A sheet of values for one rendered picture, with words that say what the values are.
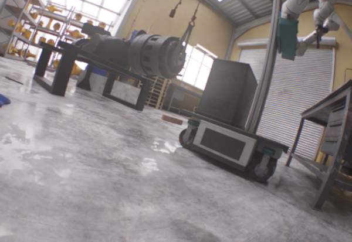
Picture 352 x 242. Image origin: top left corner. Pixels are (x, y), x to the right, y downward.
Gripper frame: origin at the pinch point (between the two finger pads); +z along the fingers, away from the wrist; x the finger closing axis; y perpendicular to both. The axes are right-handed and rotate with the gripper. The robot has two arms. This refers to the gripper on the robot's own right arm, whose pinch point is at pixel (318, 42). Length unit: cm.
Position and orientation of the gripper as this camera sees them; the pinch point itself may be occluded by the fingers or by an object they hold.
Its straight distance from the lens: 167.2
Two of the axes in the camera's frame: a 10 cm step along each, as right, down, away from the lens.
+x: -5.6, -1.7, -8.1
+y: -7.6, -2.8, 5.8
